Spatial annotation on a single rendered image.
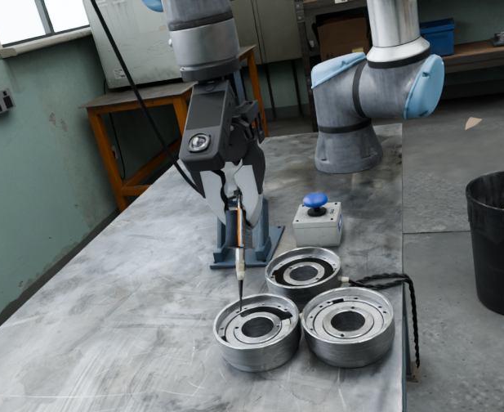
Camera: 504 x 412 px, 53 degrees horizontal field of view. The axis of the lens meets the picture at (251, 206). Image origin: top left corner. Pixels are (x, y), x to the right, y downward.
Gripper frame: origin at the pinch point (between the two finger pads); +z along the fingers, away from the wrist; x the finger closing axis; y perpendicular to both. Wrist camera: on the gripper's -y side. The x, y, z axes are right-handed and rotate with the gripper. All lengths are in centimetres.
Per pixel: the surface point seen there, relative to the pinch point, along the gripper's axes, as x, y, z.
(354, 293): -14.0, -2.6, 9.5
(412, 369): -18, 72, 92
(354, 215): -11.5, 25.7, 13.0
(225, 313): 1.8, -6.9, 9.4
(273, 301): -3.7, -3.9, 9.7
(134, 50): 118, 204, -6
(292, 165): 5, 54, 13
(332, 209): -8.9, 19.2, 8.5
